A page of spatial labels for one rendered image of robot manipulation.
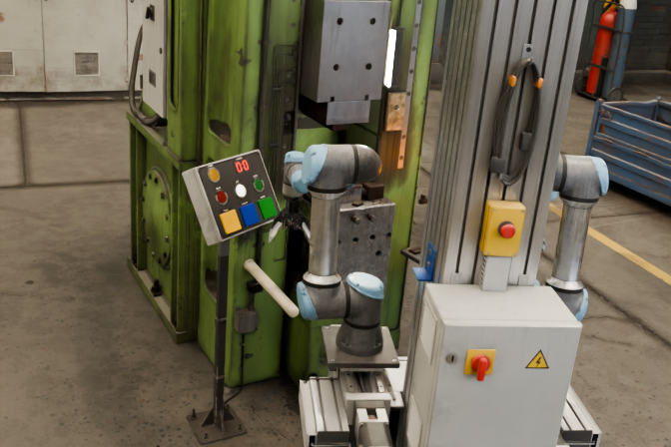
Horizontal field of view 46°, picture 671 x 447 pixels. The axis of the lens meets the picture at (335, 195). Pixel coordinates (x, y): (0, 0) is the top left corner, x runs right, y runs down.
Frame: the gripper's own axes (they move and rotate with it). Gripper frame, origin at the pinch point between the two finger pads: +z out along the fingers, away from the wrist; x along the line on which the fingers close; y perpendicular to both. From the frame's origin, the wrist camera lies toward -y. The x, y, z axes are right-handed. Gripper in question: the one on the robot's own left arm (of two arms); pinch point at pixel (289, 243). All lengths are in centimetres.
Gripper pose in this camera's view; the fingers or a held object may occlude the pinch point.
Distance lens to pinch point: 290.6
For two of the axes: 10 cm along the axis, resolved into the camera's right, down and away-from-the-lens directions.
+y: 1.1, 3.6, -9.3
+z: -0.8, 9.3, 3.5
